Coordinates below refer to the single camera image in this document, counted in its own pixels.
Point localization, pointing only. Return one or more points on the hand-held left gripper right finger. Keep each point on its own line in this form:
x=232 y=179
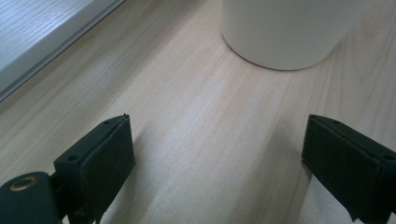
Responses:
x=348 y=165

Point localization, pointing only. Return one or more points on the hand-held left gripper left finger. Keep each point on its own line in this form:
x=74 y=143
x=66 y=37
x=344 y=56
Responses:
x=99 y=165

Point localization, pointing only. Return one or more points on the white cylindrical container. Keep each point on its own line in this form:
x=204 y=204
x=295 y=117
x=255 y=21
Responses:
x=286 y=31

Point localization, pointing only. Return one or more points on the grey wood-grain panel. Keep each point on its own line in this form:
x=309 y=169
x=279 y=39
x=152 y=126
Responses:
x=37 y=34

